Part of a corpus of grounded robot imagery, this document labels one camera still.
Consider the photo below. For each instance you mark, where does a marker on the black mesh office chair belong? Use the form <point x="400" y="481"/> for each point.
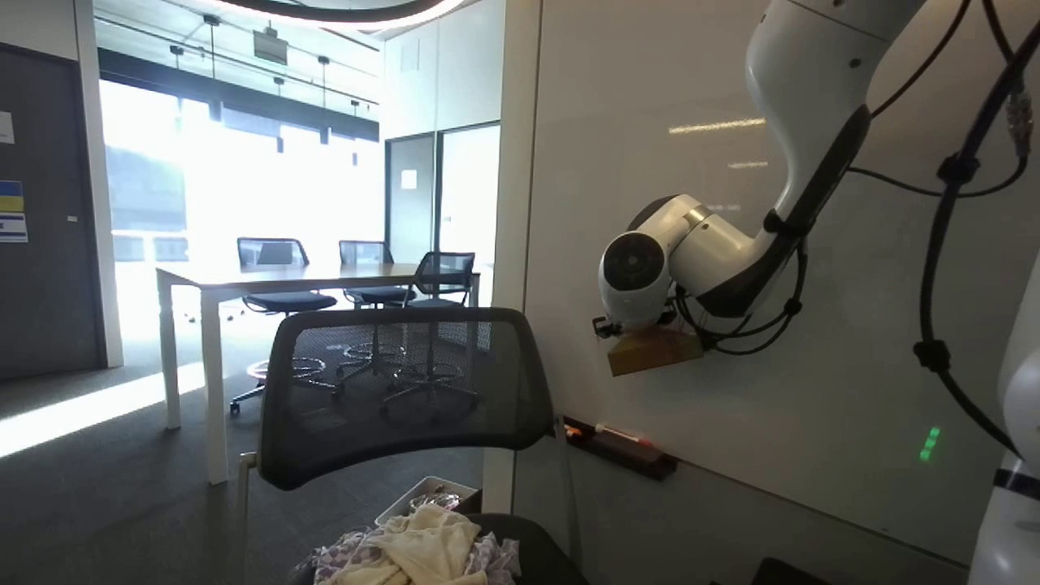
<point x="348" y="389"/>

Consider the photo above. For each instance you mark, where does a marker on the black chair behind table right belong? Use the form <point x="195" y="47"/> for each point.
<point x="444" y="280"/>

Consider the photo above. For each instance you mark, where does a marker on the crumpled white cloth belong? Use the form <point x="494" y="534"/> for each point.
<point x="427" y="548"/>

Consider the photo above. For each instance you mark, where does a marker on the black chair behind table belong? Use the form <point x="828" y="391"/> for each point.
<point x="273" y="255"/>
<point x="371" y="257"/>
<point x="444" y="280"/>

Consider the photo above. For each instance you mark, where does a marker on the black chair behind table middle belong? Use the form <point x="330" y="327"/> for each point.
<point x="371" y="257"/>

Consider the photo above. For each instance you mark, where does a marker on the large whiteboard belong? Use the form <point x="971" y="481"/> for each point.
<point x="758" y="272"/>

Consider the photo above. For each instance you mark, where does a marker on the dark marker tray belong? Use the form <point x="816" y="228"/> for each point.
<point x="628" y="454"/>

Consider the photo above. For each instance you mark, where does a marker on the black chair behind table left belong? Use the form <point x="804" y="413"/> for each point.
<point x="273" y="255"/>

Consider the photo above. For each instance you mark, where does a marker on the orange marker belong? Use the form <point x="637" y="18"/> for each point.
<point x="577" y="431"/>

